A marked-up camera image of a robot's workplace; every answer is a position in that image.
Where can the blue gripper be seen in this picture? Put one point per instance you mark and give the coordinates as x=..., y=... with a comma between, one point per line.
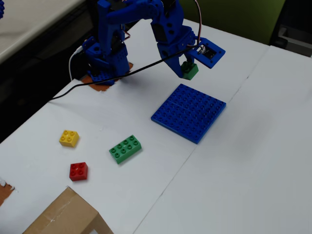
x=170, y=52

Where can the green 2x2 toy block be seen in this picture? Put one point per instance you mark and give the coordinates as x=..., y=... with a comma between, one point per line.
x=191, y=72

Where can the blue 3D printed robot arm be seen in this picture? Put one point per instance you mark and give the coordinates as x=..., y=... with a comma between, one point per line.
x=109, y=29

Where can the green 2x4 toy block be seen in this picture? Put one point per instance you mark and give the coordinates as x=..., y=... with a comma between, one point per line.
x=125, y=149

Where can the yellow 2x2 toy block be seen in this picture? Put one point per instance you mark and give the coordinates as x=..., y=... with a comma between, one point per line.
x=69, y=138

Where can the red 2x2 toy block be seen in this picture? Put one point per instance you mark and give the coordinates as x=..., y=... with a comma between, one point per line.
x=78, y=171

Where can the blue 8x8 toy baseplate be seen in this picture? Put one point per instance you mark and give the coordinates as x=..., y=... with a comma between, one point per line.
x=189, y=113

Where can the green chair back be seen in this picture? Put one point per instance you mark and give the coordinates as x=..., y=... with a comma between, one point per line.
x=234, y=17

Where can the white foam board sheet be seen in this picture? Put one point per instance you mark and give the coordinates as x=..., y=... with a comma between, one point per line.
x=243, y=170
x=151, y=170

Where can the grey box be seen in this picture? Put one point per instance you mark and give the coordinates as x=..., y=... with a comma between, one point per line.
x=292, y=39

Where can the white side desk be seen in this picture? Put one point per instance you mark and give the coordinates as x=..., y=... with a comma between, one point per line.
x=29, y=22

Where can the blue beaded object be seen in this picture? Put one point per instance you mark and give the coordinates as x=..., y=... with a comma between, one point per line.
x=2, y=11

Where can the brown cardboard box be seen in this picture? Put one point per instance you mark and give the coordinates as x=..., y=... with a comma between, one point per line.
x=68, y=214

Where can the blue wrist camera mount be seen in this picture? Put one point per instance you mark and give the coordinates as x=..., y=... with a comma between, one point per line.
x=214, y=61

